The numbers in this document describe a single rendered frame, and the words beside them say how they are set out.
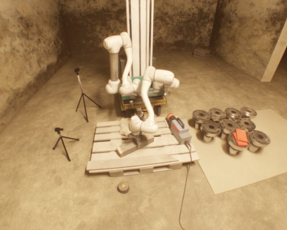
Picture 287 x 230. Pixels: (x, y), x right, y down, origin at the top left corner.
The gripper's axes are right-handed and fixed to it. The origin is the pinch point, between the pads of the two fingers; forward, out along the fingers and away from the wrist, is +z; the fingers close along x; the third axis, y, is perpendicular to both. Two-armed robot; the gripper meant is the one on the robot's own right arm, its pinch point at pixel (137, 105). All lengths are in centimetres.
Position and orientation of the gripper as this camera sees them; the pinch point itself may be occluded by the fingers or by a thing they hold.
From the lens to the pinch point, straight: 197.0
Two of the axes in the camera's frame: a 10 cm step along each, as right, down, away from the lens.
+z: 0.0, 8.0, 6.0
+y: -2.3, -5.9, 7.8
